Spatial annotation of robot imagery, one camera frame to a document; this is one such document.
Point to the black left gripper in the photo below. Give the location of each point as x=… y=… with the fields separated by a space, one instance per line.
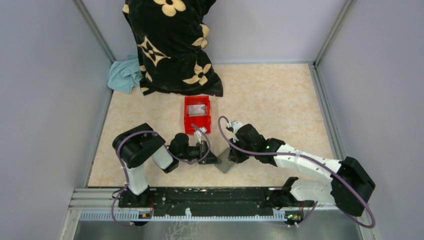
x=203 y=149

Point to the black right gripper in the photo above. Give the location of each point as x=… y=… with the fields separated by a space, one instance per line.
x=236 y=157

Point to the grey card holder wallet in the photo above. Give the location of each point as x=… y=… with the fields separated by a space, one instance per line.
x=224 y=163

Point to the red plastic bin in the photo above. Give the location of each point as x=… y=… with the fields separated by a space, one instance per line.
x=200 y=121

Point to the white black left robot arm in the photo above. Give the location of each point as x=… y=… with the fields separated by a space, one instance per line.
x=135 y=146

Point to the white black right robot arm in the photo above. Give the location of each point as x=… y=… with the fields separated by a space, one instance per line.
x=343 y=183

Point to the silver credit card in bin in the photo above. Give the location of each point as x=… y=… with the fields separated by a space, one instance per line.
x=195 y=110

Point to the light blue cloth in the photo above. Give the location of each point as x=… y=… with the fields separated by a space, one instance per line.
x=124 y=75

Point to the black floral blanket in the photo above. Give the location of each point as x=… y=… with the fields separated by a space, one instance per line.
x=171 y=36

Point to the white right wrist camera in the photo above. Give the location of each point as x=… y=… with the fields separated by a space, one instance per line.
x=234 y=126

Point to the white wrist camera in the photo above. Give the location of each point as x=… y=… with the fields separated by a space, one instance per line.
x=200 y=134
x=234 y=126

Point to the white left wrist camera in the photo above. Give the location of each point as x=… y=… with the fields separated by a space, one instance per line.
x=200 y=134

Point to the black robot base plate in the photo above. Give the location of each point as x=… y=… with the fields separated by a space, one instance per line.
x=211 y=201

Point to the grey slotted cable duct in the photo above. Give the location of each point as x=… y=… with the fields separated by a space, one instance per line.
x=126 y=215

